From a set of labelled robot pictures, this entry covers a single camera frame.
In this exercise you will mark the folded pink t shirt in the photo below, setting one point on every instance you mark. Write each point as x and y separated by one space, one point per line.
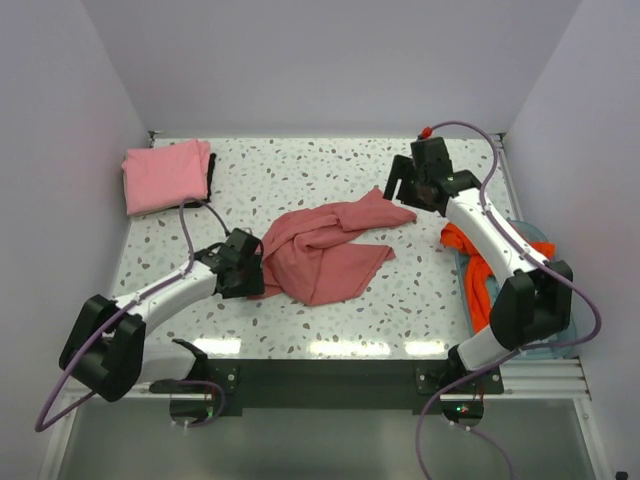
158 178

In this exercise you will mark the dusty red t shirt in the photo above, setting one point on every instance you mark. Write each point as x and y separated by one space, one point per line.
311 254

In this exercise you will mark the orange t shirt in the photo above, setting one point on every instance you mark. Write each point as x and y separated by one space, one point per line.
477 275

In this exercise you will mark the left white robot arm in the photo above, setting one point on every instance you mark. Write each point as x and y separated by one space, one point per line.
107 350

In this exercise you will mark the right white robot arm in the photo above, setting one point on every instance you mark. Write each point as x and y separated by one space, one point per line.
534 298

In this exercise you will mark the clear teal plastic bin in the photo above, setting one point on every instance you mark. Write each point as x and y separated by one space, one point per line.
541 244

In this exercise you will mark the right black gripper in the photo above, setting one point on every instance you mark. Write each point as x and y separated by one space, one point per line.
400 167

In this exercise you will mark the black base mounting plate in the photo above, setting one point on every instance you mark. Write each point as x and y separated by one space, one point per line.
193 401

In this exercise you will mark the folded black t shirt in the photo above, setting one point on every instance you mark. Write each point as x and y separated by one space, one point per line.
209 175

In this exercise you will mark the aluminium frame rail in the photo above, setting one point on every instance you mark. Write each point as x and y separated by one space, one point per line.
545 380

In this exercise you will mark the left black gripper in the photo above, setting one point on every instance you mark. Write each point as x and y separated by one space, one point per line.
254 284

